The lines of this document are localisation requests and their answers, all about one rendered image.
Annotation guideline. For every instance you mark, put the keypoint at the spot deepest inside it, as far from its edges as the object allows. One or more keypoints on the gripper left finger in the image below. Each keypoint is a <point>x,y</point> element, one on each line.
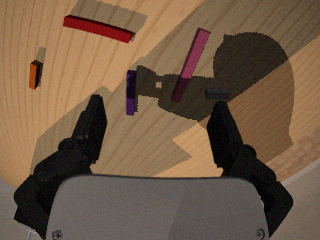
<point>69,160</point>

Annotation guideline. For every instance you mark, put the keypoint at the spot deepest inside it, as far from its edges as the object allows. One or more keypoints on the purple rod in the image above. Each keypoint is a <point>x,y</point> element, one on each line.
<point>130,92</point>

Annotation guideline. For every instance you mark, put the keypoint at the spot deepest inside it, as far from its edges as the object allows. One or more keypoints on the orange rod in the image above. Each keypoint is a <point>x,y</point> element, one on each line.
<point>34,74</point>

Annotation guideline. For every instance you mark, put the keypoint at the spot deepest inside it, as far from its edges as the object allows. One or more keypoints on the pink flat bar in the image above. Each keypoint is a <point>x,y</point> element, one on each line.
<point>190,63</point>

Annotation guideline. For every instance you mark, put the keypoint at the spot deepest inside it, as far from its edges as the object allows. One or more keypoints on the red rod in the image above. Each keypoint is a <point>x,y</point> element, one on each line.
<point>97,27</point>

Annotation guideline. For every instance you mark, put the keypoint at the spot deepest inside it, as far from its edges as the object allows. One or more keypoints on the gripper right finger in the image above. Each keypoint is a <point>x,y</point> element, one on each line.
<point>228,150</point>

